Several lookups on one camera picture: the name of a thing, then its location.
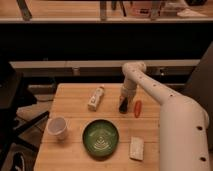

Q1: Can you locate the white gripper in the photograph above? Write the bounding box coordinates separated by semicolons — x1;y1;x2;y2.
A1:
119;79;137;114

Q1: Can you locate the orange marker pen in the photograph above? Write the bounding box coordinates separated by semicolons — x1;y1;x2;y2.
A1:
134;100;142;118

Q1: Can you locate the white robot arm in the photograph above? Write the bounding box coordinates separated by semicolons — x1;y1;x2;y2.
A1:
121;61;211;171

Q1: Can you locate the green ceramic bowl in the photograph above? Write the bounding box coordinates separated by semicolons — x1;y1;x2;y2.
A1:
82;119;119;158

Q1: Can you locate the white tube bottle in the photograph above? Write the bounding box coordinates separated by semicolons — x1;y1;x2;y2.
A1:
88;85;105;111

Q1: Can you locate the dark chair right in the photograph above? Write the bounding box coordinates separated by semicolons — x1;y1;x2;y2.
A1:
182;42;213;104

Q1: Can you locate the black office chair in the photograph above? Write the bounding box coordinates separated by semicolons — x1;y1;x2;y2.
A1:
0;60;49;171

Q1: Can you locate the grey metal rail shelf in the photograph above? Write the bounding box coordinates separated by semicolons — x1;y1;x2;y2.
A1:
11;59;200;77

